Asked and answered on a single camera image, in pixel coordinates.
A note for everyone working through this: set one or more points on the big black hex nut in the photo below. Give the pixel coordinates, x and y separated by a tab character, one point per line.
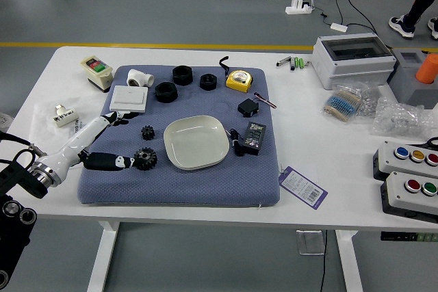
165	93
182	76

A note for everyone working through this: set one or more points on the table height control panel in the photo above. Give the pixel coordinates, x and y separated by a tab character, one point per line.
409	236

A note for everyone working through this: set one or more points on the blue-yellow-red button box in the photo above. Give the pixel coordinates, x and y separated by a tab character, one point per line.
390	158

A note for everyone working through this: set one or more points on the red-green button box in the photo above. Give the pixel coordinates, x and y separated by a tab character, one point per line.
400	196

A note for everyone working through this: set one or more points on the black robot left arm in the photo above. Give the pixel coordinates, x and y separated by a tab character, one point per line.
17	182

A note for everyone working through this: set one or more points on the yellow tape measure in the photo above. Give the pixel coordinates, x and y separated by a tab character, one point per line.
239	80

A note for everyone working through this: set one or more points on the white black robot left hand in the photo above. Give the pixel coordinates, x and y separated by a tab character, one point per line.
68	150

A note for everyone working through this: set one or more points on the small black hex nut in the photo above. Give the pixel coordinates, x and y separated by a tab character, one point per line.
208	82

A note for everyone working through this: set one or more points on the orange cylinder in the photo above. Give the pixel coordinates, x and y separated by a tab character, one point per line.
427	69

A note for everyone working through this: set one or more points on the beige red-green switch box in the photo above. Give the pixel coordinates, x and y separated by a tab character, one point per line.
97	73

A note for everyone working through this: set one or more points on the bubble wrap bag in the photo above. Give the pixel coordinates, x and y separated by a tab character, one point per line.
400	117

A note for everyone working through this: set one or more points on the big black gear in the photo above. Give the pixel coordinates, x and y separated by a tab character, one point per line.
145	159

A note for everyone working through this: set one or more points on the bag of screws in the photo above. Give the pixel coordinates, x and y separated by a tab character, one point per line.
369	104

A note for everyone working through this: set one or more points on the white power strip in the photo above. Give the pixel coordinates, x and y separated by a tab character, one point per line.
297	9

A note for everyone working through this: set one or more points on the silver metal stick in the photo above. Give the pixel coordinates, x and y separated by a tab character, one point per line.
283	61

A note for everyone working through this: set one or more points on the black digital meter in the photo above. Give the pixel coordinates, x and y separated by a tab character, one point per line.
254	137

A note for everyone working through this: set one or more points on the white pipe tee fitting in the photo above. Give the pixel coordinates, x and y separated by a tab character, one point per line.
137	76

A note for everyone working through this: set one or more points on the white power adapter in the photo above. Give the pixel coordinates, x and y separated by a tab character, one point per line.
338	26

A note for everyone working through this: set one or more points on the white table leg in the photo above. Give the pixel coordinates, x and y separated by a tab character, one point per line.
350	264
102	258

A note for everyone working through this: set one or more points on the white wall switch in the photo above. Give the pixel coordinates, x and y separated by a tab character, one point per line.
129	97

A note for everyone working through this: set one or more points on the grey plastic block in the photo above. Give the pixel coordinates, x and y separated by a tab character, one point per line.
407	80

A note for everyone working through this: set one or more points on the blue-grey padded mat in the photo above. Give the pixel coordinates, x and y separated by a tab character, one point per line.
171	186

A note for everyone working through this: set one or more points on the purple label tag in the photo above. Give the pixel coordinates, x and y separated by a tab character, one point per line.
302	187

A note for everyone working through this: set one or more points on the black scissors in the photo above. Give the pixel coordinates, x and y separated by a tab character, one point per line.
432	142

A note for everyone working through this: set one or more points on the small black gear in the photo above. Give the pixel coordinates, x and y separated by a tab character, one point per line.
148	132

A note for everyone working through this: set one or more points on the white labelled adapter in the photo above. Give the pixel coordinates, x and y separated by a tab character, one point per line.
65	117

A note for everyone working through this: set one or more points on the clear plastic bag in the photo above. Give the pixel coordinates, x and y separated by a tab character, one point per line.
44	124

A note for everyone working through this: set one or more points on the silver box under table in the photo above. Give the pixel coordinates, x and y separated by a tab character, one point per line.
310	242

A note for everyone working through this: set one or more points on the bag of resistors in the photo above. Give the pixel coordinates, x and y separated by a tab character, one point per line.
342	102

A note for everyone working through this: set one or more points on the white square plate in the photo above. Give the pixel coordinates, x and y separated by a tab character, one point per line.
195	141

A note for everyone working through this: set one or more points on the grey distribution box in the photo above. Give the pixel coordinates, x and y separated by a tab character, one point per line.
356	66

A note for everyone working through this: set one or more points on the green battery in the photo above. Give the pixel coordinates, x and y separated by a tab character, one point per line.
298	63
302	63

